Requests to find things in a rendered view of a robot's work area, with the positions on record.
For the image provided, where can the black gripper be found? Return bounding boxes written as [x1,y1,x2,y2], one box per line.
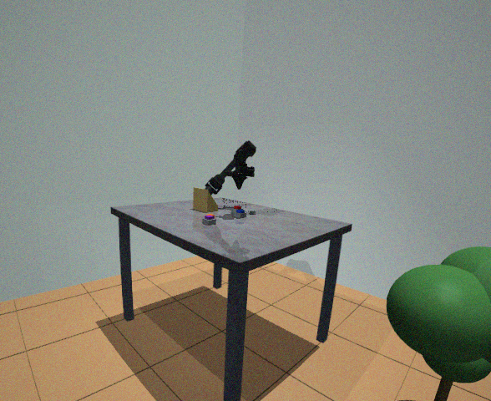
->
[225,161,255,190]

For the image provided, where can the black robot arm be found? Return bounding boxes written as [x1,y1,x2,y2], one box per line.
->
[205,141,256,195]

